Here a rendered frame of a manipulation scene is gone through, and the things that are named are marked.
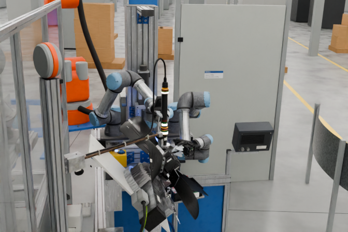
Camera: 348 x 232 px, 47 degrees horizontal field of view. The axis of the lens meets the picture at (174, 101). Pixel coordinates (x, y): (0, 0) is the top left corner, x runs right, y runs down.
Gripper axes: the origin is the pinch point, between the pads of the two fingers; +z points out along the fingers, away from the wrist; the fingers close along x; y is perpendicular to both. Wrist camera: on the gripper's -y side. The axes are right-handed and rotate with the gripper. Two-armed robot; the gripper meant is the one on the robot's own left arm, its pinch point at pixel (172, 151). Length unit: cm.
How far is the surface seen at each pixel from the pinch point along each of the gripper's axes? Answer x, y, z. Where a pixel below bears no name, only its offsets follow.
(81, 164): -17, 3, 71
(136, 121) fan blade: -22.2, -12.7, 21.4
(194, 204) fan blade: 6.7, 40.6, 23.3
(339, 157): 31, 54, -155
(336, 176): 49, 56, -154
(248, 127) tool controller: -8, 16, -60
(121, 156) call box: 14.8, -34.6, 12.9
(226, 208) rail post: 59, 15, -52
